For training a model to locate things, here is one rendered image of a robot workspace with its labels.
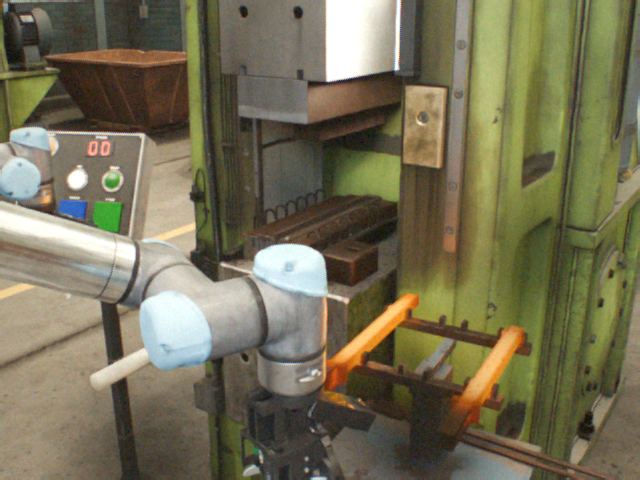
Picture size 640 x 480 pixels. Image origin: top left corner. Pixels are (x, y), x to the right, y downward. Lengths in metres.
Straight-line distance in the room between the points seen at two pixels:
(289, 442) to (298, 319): 0.16
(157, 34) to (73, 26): 1.20
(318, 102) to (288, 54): 0.12
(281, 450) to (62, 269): 0.31
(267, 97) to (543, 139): 0.71
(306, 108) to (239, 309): 0.90
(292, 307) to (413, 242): 0.94
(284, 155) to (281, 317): 1.24
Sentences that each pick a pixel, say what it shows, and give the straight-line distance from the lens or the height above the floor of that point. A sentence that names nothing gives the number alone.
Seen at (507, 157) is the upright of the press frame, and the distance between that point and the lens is 1.49.
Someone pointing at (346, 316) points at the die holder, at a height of 0.87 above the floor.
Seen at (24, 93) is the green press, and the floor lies 0.73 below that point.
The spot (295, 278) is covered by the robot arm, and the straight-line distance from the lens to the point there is 0.70.
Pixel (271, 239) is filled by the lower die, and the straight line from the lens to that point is 1.67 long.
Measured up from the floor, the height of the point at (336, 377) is 0.91.
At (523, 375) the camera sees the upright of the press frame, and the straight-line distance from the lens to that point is 2.08.
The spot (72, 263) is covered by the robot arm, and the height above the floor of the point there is 1.29.
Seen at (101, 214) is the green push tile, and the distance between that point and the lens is 1.84.
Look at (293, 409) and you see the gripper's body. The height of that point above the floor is 1.10.
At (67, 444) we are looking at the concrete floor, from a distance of 2.77.
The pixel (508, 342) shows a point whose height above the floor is 0.93.
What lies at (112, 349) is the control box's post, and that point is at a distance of 2.14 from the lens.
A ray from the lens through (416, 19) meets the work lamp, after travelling 1.50.
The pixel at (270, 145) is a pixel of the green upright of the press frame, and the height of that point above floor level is 1.16.
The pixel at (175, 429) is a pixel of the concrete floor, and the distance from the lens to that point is 2.75.
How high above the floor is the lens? 1.55
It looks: 20 degrees down
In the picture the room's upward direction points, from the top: straight up
